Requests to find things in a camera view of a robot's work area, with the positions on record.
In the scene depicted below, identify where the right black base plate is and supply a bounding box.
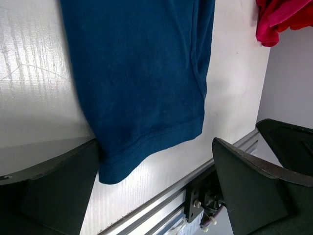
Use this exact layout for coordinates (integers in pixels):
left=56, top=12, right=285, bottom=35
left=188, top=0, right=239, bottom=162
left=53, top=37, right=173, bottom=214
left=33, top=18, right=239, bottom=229
left=184, top=166, right=225, bottom=225

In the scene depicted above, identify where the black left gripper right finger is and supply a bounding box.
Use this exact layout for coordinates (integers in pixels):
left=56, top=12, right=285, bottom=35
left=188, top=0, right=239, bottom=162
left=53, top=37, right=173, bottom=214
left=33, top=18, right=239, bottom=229
left=212, top=138, right=313, bottom=235

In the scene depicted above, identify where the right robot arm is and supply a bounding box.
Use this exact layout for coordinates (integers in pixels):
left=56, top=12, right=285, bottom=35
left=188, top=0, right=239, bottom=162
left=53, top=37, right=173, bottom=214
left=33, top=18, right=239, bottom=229
left=256, top=118, right=313, bottom=176

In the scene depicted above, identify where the navy blue t-shirt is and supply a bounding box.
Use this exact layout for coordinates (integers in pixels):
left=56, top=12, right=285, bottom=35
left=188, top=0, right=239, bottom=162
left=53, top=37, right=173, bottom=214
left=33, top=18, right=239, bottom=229
left=60, top=0, right=215, bottom=185

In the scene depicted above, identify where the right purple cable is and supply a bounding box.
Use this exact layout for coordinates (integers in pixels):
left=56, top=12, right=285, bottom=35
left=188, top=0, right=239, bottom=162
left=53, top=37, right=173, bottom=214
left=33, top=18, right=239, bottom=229
left=200, top=205, right=224, bottom=232

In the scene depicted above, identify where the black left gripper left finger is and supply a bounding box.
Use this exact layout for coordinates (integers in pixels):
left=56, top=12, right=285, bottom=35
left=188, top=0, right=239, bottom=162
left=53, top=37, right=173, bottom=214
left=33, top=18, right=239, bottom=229
left=0, top=140, right=100, bottom=235

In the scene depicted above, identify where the red t-shirt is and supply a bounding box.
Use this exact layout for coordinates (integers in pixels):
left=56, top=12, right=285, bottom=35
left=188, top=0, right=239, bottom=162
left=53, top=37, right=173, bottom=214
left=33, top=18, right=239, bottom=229
left=255, top=0, right=313, bottom=32

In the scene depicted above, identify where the pink t-shirt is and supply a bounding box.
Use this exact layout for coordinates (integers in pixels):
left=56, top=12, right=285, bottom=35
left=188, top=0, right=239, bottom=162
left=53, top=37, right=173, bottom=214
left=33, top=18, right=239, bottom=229
left=256, top=0, right=313, bottom=47

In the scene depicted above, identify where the aluminium mounting rail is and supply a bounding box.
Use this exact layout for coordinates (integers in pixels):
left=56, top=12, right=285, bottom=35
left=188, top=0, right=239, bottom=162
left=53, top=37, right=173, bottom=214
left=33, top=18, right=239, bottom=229
left=97, top=129, right=260, bottom=235

